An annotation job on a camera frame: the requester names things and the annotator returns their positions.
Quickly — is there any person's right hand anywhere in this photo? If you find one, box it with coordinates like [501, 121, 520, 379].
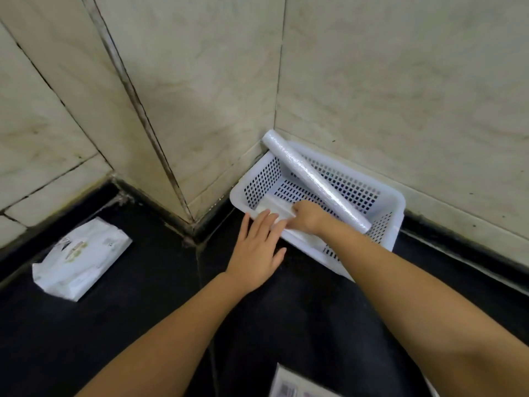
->
[285, 200, 334, 237]

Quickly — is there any person's left hand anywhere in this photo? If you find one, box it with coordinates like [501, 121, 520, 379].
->
[225, 209, 288, 295]

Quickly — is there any white cloth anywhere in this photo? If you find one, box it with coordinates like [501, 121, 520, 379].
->
[255, 197, 328, 252]

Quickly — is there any person's left forearm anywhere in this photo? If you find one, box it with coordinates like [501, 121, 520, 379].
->
[75, 271, 253, 397]

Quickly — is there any person's right forearm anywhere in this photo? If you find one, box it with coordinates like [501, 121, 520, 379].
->
[321, 221, 529, 397]

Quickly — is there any roll of clear plastic film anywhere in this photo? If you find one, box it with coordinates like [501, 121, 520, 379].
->
[261, 129, 373, 235]

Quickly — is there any white perforated plastic basket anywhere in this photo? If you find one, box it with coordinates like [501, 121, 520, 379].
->
[229, 140, 407, 283]

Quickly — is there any white printed paper box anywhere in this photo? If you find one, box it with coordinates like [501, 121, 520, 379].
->
[269, 363, 344, 397]

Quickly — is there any white tissue packet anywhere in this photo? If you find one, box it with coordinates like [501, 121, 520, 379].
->
[32, 216, 133, 302]

